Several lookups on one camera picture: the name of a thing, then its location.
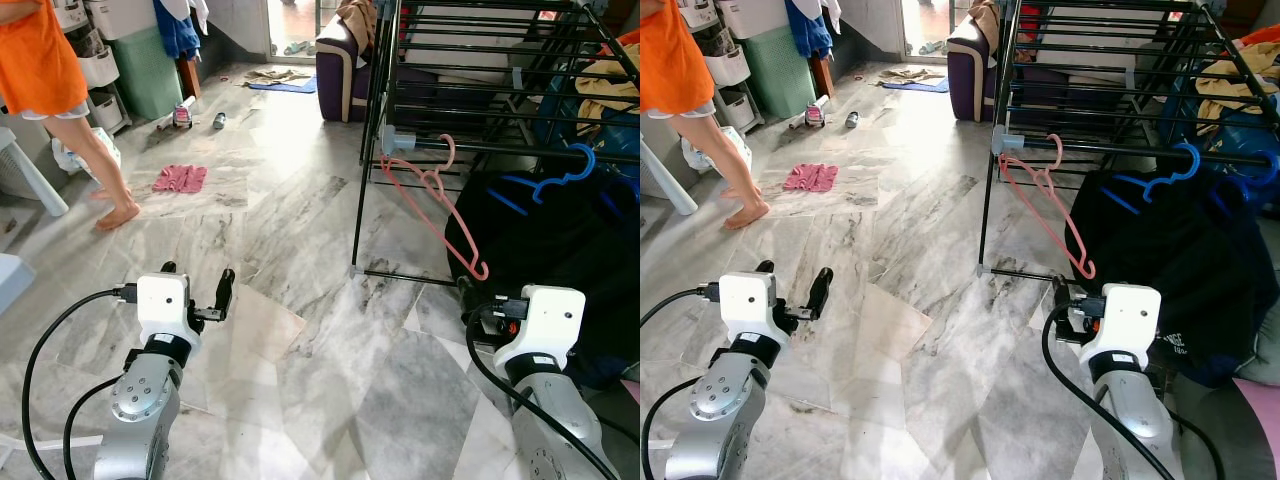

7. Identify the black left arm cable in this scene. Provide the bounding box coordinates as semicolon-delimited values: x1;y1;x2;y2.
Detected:
640;373;707;480
61;373;127;479
640;284;726;331
19;284;141;480

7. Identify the black garment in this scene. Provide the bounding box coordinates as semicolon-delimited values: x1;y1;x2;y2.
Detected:
1064;165;1280;388
444;165;641;393

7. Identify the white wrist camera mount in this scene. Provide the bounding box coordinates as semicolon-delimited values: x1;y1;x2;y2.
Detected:
1077;282;1162;374
492;284;587;374
134;271;202;352
719;271;787;352

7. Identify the white printed plastic bag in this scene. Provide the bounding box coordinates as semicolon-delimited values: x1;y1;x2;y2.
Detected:
682;127;754;187
51;127;124;187

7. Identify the green laundry basket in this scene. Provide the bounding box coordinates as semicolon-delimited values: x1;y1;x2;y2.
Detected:
109;24;185;122
739;24;820;120

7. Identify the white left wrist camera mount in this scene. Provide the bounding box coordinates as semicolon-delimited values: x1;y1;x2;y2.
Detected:
134;271;202;352
719;271;787;352

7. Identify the blue floor mat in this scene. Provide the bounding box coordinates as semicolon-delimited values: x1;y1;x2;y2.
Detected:
880;76;952;95
246;76;320;95

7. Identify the black metal drying rack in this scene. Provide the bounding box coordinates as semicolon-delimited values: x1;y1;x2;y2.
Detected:
977;0;1280;283
349;0;641;288

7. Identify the brown garment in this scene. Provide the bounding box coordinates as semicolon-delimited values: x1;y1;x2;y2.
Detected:
334;0;381;57
967;0;1003;57

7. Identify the purple sofa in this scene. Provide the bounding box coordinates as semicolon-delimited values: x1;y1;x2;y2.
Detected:
314;12;403;124
944;12;1023;124

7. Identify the blue plastic hanger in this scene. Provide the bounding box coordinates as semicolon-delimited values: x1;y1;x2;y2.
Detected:
1112;142;1202;217
499;142;599;217
1234;148;1280;193

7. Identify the white low table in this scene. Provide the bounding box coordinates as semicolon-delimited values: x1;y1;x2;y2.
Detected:
640;138;699;217
0;124;70;217

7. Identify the blue bag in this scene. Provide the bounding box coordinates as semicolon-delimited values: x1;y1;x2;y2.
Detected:
534;68;641;153
1163;88;1280;163

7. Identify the yellow towel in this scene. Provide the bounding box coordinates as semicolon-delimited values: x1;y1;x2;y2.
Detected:
1194;54;1280;128
574;44;641;118

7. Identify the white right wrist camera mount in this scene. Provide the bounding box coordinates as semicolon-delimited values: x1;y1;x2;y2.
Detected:
1077;282;1162;374
492;284;587;374

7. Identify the blue hanging garment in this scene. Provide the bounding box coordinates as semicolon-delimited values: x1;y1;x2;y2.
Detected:
784;0;834;62
152;0;202;62

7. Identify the pink plastic hanger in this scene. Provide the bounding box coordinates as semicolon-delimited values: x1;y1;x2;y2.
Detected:
997;132;1099;282
377;132;492;284

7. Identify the white drawer shelf unit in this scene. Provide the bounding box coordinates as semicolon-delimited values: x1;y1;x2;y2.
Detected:
48;0;133;137
678;0;763;133

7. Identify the white hanging garment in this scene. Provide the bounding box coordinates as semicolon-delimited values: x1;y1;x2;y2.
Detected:
795;0;844;37
160;0;212;37

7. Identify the pink floor cloth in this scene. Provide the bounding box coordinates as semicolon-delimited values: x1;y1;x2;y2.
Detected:
782;163;840;195
151;163;209;195

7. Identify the child in orange shirt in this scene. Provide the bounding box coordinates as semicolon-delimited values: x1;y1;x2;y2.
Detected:
0;0;142;234
640;0;772;232

